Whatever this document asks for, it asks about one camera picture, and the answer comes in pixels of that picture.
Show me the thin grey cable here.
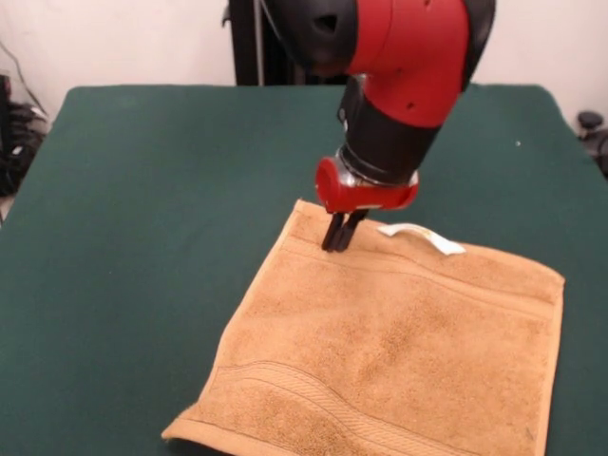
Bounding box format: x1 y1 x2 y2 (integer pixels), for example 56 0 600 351
0 40 48 115

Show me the tan terry towel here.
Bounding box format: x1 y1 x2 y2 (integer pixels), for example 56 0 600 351
161 198 566 456

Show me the dark green table cloth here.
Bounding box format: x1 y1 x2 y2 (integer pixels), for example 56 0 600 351
0 83 608 456

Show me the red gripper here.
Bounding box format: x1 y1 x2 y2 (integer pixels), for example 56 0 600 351
314 156 421 253

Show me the black equipment and cable pile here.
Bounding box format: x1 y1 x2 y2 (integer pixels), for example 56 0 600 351
0 73 51 199

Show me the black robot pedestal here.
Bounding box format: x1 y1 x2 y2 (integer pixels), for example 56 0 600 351
220 0 343 86

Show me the black round stand base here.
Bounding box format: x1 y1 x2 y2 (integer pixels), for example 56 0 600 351
576 109 608 180

